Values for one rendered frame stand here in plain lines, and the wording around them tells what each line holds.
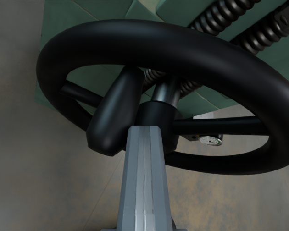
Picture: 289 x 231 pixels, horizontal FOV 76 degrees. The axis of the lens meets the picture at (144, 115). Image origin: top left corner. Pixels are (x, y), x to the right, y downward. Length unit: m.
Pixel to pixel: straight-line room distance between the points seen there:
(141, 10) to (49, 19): 0.28
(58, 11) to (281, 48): 0.36
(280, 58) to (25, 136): 0.95
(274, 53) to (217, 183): 1.45
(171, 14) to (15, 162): 0.91
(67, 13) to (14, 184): 0.77
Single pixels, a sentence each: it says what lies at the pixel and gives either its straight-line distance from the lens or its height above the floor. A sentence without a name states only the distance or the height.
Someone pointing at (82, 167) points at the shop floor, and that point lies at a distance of 1.03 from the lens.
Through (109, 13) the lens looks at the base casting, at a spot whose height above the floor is 0.74.
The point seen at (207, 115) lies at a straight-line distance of 0.61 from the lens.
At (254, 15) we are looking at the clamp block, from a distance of 0.20.
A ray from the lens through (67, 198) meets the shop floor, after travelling 1.03.
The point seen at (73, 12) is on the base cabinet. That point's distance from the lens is 0.41.
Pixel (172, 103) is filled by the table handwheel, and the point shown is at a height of 0.83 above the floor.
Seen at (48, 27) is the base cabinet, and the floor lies 0.60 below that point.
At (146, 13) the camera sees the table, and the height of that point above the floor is 0.86.
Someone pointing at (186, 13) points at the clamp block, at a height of 0.89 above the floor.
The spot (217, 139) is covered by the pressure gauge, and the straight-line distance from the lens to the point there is 0.51.
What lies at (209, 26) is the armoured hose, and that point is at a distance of 0.19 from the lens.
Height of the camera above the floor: 1.00
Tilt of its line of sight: 56 degrees down
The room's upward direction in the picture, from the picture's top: 68 degrees clockwise
